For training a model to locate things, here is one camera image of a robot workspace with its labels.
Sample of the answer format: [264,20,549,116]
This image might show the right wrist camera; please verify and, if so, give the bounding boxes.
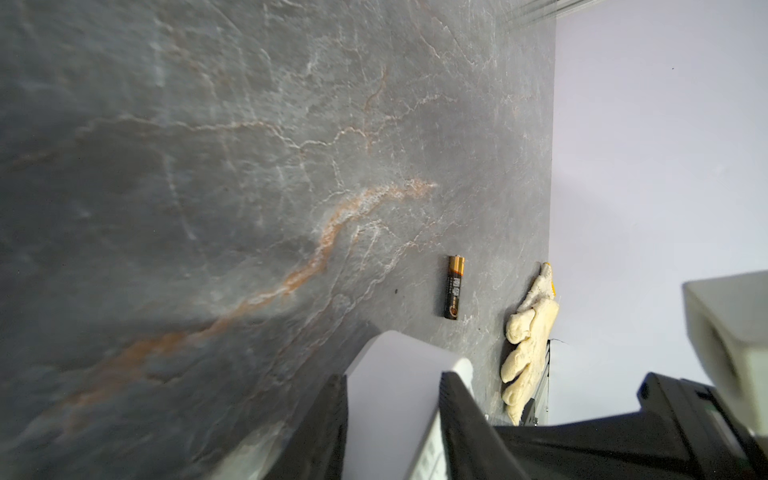
[682,271,767,437]

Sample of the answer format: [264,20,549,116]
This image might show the beige work glove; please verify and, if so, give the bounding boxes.
[500,262,560,426]

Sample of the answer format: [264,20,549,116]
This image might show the white alarm device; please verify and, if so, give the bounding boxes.
[342,331,473,479]

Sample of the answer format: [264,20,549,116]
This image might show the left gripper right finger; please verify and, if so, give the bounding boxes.
[439,371,530,480]

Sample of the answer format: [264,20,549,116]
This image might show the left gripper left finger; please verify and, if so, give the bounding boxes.
[264,374,348,480]

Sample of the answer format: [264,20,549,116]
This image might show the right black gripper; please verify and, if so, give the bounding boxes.
[496,373,767,479]

